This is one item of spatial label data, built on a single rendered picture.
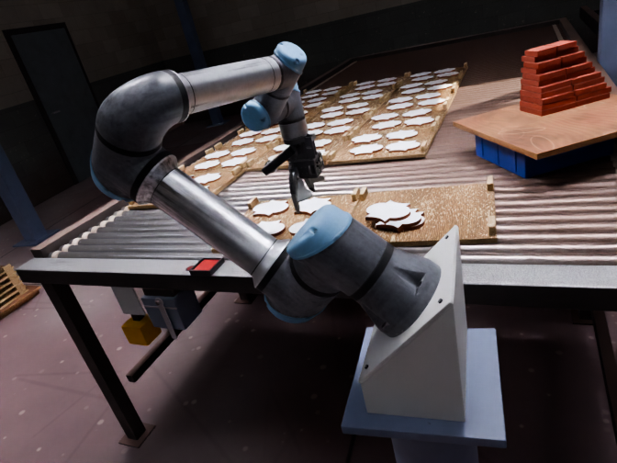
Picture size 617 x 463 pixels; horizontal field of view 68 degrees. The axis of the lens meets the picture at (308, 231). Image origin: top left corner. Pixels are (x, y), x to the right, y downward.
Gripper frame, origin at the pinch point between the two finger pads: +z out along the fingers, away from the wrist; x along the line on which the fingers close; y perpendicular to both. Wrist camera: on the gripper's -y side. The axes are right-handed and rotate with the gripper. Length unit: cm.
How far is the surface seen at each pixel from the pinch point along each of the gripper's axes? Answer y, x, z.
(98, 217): -106, 22, 9
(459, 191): 42.1, 20.4, 9.2
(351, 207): 9.0, 14.6, 9.2
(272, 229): -12.8, -0.4, 7.9
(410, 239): 30.9, -8.4, 9.2
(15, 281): -288, 85, 83
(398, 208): 26.2, 3.9, 5.6
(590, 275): 69, -23, 11
